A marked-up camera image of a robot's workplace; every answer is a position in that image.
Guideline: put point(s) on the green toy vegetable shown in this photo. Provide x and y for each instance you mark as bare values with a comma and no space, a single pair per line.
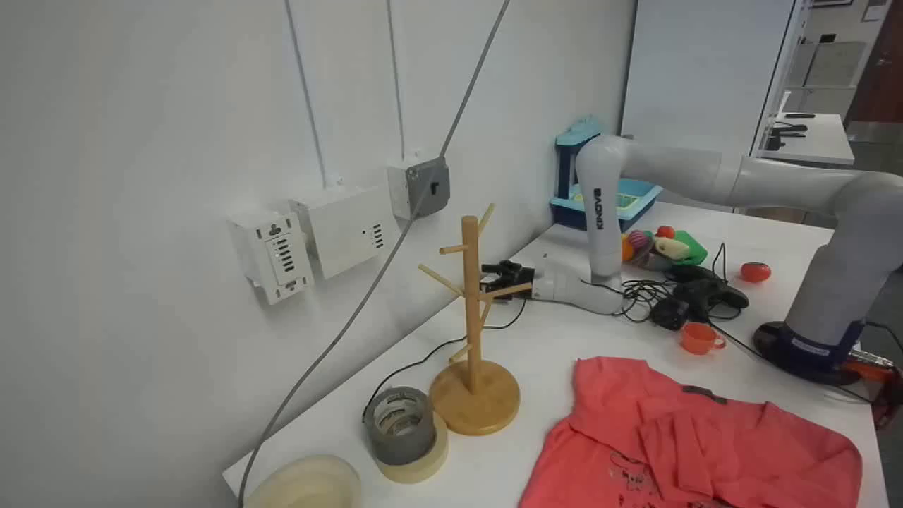
692,250

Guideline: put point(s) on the white background desk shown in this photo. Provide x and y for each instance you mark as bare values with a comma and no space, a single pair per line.
820,143

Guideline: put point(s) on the cream plastic bowl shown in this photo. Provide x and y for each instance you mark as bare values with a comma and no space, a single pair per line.
305,489

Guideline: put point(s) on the plain white wall box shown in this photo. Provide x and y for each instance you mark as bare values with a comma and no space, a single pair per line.
347,230

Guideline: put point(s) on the red round cap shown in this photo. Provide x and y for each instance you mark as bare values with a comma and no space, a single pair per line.
755,271

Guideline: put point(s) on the coral red cloth shirt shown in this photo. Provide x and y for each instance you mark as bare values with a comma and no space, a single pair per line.
679,441

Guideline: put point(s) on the gray junction box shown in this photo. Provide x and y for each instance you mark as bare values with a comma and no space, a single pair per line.
419,188

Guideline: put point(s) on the beige masking tape roll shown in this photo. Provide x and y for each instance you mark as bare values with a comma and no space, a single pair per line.
421,472

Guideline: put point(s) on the purple toy fruit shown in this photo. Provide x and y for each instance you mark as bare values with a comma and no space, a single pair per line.
638,246

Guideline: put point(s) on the white board panel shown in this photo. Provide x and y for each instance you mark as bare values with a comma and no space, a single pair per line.
706,65

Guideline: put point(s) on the dark blue black base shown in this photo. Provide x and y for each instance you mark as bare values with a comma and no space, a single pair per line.
799,355

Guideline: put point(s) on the white outlet box black print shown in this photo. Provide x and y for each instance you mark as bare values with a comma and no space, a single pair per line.
277,256

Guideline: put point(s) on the small orange cup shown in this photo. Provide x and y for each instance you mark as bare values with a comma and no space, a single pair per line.
701,340

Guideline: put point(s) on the wooden mug tree stand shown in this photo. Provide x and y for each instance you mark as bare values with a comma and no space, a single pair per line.
470,312

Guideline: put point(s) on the white wall conduit pipe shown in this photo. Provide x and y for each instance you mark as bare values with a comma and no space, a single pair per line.
305,95
397,81

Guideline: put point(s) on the blue plastic stand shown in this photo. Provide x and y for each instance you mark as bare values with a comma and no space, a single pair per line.
569,158

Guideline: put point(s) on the idle white robot arm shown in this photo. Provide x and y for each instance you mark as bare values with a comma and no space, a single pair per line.
607,188

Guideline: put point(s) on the red cylindrical tool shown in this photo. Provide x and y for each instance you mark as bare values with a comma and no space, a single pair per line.
879,377

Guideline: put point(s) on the light blue plastic tray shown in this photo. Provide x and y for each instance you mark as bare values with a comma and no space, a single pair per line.
637,198

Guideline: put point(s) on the small red toy fruit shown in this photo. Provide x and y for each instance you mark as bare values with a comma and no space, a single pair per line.
666,233

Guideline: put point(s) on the small black clip device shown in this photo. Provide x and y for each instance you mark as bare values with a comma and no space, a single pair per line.
510,276

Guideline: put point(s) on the brown wooden door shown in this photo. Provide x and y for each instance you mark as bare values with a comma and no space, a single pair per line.
883,65

